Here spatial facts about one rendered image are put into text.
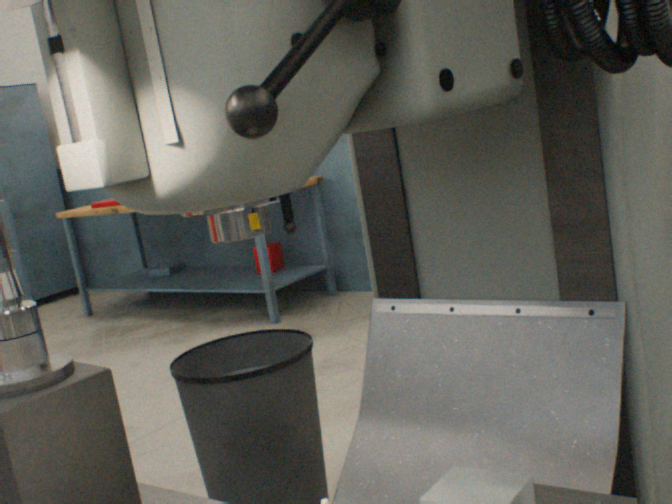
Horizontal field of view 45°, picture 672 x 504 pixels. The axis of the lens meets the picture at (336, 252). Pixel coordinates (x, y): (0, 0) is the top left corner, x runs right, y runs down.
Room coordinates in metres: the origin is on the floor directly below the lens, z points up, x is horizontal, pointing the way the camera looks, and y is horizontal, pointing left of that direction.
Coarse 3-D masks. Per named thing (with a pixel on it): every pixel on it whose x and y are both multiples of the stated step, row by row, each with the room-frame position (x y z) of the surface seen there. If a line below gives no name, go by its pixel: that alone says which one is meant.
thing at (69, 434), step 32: (0, 384) 0.76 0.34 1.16; (32, 384) 0.76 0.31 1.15; (64, 384) 0.76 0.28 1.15; (96, 384) 0.78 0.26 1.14; (0, 416) 0.71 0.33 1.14; (32, 416) 0.73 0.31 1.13; (64, 416) 0.75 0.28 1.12; (96, 416) 0.78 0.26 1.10; (0, 448) 0.72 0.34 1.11; (32, 448) 0.73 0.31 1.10; (64, 448) 0.75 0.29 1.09; (96, 448) 0.77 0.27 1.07; (128, 448) 0.79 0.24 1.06; (0, 480) 0.74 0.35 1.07; (32, 480) 0.72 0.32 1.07; (64, 480) 0.74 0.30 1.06; (96, 480) 0.76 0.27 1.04; (128, 480) 0.79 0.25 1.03
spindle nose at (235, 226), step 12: (216, 216) 0.60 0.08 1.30; (228, 216) 0.60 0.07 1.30; (240, 216) 0.60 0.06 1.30; (264, 216) 0.61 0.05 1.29; (216, 228) 0.60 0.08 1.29; (228, 228) 0.60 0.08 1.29; (240, 228) 0.60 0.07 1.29; (264, 228) 0.61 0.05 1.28; (216, 240) 0.60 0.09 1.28; (228, 240) 0.60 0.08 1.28; (240, 240) 0.60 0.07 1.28
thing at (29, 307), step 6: (30, 300) 0.81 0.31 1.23; (18, 306) 0.79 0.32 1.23; (24, 306) 0.78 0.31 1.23; (30, 306) 0.79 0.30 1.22; (36, 306) 0.80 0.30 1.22; (0, 312) 0.77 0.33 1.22; (6, 312) 0.77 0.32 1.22; (12, 312) 0.77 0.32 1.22; (18, 312) 0.78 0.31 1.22; (24, 312) 0.78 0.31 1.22; (30, 312) 0.79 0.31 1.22; (0, 318) 0.77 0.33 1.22; (6, 318) 0.77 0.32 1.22; (12, 318) 0.77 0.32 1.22; (18, 318) 0.78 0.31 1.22
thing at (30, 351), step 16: (16, 320) 0.77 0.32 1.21; (32, 320) 0.79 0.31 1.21; (0, 336) 0.77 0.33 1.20; (16, 336) 0.77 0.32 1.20; (32, 336) 0.78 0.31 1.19; (0, 352) 0.78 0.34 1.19; (16, 352) 0.77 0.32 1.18; (32, 352) 0.78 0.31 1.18; (0, 368) 0.78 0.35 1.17; (16, 368) 0.77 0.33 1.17; (32, 368) 0.78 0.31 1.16
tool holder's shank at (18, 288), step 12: (0, 216) 0.79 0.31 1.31; (0, 228) 0.79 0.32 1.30; (0, 240) 0.79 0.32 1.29; (0, 252) 0.79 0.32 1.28; (0, 264) 0.78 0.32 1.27; (12, 264) 0.79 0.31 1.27; (0, 276) 0.78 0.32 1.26; (12, 276) 0.79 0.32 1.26; (0, 288) 0.78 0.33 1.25; (12, 288) 0.79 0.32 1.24; (0, 300) 0.78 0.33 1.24; (12, 300) 0.79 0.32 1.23
